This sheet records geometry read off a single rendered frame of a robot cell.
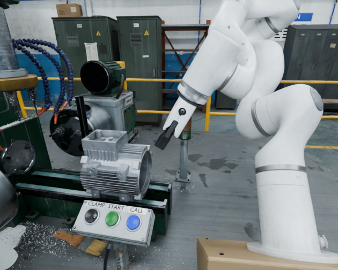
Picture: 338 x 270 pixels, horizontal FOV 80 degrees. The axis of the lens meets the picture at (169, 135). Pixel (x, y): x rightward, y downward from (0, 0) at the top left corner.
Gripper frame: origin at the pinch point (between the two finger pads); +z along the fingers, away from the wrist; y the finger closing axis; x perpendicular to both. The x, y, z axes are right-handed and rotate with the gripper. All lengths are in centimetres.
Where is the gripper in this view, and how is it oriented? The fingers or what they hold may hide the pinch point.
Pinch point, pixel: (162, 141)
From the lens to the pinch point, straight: 58.9
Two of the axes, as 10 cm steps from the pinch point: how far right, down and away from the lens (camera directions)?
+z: -4.8, 7.7, 4.2
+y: 1.7, -3.9, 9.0
